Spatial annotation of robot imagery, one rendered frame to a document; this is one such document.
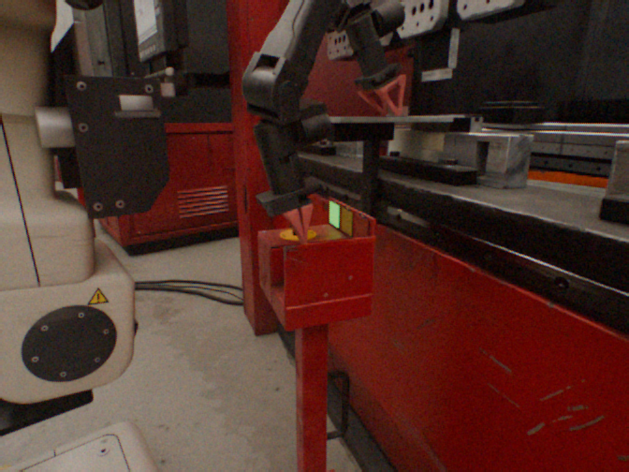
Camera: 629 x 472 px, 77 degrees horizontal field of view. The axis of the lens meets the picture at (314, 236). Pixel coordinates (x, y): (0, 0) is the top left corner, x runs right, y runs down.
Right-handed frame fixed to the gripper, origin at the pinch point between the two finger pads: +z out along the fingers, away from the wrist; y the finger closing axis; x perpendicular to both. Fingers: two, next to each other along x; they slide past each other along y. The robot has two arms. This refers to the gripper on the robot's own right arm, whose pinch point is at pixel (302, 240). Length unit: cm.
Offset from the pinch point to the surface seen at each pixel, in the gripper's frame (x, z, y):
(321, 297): -4.5, 9.1, -0.7
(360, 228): -0.7, 1.5, 10.5
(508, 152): -5.7, -4.1, 39.0
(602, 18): 20, -20, 97
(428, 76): 22, -18, 44
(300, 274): -4.5, 3.8, -3.0
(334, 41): 63, -33, 42
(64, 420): 74, 61, -81
